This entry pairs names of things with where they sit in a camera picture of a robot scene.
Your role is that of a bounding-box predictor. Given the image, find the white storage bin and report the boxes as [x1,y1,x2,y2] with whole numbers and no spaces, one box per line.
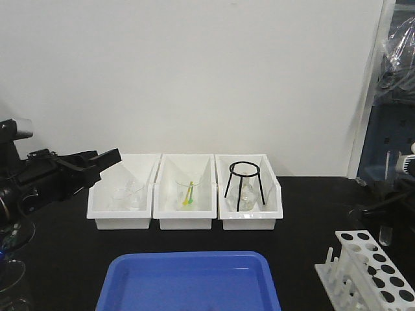
[152,154,217,231]
[86,154,161,231]
[215,154,283,231]

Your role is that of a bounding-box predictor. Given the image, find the white test tube rack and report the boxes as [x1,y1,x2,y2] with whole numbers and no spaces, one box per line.
[314,230,414,310]

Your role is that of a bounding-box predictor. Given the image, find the black metal tripod stand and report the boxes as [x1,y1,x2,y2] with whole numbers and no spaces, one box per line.
[224,161,266,213]

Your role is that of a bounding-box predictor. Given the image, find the green circuit board left side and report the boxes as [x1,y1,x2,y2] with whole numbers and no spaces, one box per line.
[1,223,21,257]

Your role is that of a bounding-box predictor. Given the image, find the blue plastic tray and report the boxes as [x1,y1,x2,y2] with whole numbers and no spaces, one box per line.
[95,251,281,310]

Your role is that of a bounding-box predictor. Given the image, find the glass test tube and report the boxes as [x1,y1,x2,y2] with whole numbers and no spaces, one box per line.
[379,150,394,246]

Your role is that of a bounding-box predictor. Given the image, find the middle white storage bin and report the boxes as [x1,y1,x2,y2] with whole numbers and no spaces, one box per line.
[152,154,217,231]

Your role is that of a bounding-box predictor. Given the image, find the glassware in left bin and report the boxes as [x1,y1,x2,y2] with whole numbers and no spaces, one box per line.
[109,179,145,211]

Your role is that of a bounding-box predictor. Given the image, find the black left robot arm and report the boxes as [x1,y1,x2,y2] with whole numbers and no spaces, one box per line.
[1,149,121,310]

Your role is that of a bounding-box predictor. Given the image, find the grey pegboard drying rack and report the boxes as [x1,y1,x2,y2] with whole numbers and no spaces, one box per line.
[357,1,414,187]

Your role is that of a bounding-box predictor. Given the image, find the glass flask under tripod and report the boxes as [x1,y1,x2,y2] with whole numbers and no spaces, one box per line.
[226,178,259,212]

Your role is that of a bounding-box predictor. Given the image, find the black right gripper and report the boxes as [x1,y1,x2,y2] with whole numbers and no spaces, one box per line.
[358,152,414,217]

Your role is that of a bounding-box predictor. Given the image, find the beaker with green yellow sticks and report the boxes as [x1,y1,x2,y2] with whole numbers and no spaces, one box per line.
[175,176,202,211]

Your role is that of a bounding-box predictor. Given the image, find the clear plastic bag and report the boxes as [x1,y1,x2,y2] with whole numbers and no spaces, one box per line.
[374,4,414,106]

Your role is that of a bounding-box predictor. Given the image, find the right white storage bin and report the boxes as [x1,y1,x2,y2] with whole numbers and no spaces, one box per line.
[215,154,283,231]

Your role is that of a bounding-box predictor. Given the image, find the glass beaker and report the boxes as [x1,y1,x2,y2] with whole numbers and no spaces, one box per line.
[1,259,32,310]

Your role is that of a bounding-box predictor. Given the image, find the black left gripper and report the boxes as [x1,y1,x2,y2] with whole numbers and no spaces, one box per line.
[16,148,122,214]

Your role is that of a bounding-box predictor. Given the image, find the left white storage bin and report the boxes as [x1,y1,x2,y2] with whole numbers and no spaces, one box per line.
[86,154,161,231]

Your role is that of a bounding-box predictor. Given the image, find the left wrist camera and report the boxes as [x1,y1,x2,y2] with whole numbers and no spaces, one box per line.
[1,118,33,166]

